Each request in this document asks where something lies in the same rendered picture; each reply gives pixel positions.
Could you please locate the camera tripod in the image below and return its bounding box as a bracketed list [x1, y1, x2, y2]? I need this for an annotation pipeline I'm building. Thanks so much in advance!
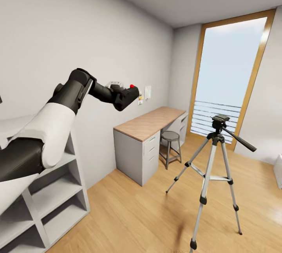
[165, 115, 257, 253]

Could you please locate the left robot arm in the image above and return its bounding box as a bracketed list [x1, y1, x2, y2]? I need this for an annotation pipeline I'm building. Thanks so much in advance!
[0, 68, 125, 215]

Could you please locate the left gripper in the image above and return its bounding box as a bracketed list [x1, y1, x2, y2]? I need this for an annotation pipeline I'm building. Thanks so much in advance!
[96, 86, 123, 105]

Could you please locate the digital camera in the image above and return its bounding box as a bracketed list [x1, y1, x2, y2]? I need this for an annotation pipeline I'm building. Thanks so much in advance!
[113, 84, 141, 112]

